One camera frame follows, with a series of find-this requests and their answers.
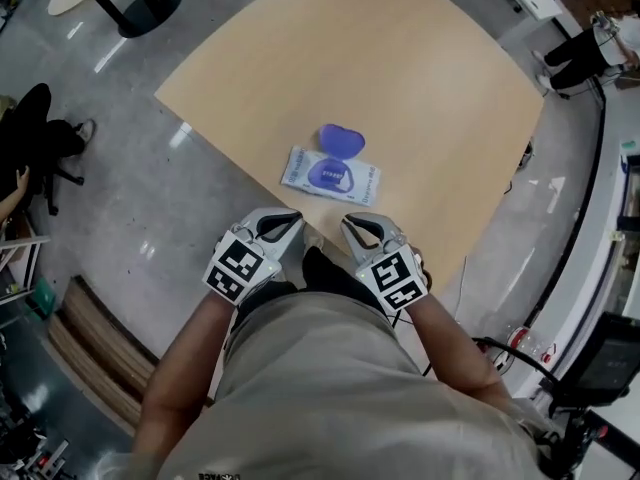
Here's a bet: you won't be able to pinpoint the black office chair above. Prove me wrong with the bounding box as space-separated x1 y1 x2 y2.
27 160 86 218

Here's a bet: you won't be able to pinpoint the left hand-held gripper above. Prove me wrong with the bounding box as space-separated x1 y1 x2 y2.
201 207 305 309

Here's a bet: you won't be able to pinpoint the light wooden square table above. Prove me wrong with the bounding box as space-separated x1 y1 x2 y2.
153 0 546 302

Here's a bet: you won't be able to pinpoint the wooden plank bench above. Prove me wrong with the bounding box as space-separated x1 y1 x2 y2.
46 274 162 437

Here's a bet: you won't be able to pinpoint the black cable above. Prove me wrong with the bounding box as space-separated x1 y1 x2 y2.
469 335 564 394

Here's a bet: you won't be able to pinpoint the person's left forearm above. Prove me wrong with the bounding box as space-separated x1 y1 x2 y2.
130 287 244 469

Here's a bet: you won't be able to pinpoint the person's beige shirt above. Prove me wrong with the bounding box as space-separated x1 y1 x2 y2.
94 287 556 480

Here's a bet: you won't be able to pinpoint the person's black trousers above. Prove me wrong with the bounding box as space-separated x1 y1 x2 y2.
227 244 396 349

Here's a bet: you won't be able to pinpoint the clear plastic bottle red cap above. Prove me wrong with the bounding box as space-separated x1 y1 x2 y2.
505 324 557 367

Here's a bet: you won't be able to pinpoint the person's right forearm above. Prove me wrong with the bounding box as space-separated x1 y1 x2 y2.
402 292 512 407

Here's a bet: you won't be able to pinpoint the white metal storage rack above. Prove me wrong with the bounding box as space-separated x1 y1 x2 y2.
0 234 52 329

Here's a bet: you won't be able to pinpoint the black monitor on stand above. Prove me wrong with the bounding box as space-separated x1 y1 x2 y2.
567 310 640 409

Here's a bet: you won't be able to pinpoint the white packet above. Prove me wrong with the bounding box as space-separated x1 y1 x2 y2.
279 123 384 208

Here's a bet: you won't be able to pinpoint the person's light shoe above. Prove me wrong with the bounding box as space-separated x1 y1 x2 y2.
301 225 327 264

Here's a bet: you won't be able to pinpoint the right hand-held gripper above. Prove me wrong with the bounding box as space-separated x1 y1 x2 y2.
340 211 431 314

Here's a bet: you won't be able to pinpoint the green box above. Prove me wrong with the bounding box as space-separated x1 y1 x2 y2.
28 276 57 320

